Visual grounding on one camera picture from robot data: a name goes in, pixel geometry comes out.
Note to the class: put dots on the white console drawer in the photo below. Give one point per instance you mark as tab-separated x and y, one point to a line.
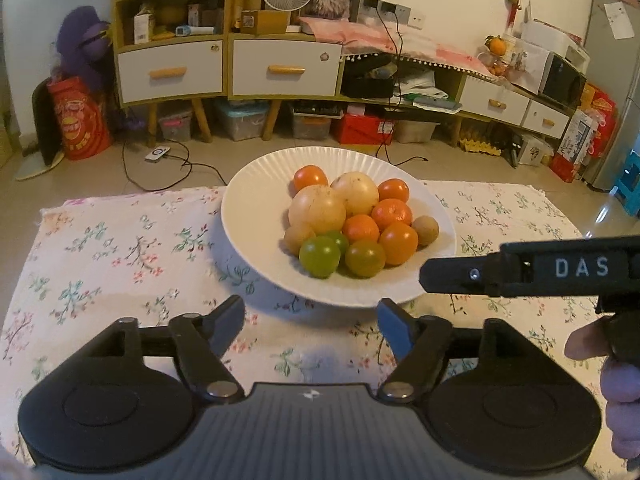
555	115
475	95

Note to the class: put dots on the red gift bag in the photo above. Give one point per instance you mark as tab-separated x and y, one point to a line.
600	110

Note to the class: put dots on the purple plush toy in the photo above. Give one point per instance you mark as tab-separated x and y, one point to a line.
80	25

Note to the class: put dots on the black bag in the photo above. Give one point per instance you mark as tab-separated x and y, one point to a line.
365	87

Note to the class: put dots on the grey refrigerator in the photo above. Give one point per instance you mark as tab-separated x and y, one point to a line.
615	85

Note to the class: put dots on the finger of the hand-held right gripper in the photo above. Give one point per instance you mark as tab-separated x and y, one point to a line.
460	275

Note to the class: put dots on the olive green tangerine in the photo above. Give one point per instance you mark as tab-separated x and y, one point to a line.
365	258

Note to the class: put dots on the small brown kiwi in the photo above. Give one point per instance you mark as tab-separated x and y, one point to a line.
425	230
299	238

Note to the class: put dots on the pink tasselled cloth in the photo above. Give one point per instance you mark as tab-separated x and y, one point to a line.
400	42

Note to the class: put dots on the orange fruit decoration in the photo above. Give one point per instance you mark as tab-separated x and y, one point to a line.
496	46

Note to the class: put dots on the black flat panel on base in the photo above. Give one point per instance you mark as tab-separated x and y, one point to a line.
42	120

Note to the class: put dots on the small cardboard box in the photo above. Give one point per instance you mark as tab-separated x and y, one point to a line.
270	22

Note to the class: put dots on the white microwave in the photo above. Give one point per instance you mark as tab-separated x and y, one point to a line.
562	80

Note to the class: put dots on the yellow egg carton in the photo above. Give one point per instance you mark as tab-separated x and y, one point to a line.
480	147

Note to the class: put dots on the clear box with teal lid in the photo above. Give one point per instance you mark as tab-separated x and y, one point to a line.
242	122

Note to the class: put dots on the blue stool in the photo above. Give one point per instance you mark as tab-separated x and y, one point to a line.
627	185

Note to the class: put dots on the small white device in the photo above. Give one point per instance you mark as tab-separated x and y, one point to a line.
159	154

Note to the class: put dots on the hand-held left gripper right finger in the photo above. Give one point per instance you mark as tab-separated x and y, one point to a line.
395	330

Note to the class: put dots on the red box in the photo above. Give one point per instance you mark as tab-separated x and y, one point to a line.
357	130

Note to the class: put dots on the blue white thermometer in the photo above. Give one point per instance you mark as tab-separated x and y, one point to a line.
192	30

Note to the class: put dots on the white ribbed plate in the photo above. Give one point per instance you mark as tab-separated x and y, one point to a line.
260	240

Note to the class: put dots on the wall sockets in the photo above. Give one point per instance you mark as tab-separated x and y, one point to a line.
415	20

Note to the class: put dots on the red printed bag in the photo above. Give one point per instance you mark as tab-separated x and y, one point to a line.
75	120

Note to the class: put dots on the orange tangerine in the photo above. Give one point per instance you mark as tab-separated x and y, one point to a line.
310	178
393	190
398	243
391	213
360	228

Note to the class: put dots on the white carton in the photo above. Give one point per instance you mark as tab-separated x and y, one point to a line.
142	27

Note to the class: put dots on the small clear storage box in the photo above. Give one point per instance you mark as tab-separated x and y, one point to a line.
175	127

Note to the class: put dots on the person's right hand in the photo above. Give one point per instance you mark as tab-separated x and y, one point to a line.
622	400

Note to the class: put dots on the wooden shelf cabinet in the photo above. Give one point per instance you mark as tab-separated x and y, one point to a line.
226	65

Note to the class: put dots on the clear box with black lid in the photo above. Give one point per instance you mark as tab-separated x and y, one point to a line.
311	127

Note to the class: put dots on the white cabinet drawer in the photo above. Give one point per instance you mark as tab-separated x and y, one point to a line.
250	85
135	90

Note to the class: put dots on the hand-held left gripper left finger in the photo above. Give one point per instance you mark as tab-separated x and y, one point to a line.
230	322

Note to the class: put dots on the paper sheet on refrigerator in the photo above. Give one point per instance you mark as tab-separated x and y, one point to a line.
619	20

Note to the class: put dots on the large yellow grapefruit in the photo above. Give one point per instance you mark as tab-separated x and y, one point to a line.
317	210
355	192

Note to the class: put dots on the pile of white papers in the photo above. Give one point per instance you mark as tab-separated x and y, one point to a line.
420	85

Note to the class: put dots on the small white printed box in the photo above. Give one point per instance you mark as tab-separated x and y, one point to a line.
535	150

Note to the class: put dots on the low wooden console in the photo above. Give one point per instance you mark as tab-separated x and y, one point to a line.
456	90

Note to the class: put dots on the floral tablecloth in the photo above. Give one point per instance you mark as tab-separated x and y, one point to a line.
125	260

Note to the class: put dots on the beige storage box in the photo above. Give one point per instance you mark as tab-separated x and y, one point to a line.
417	132

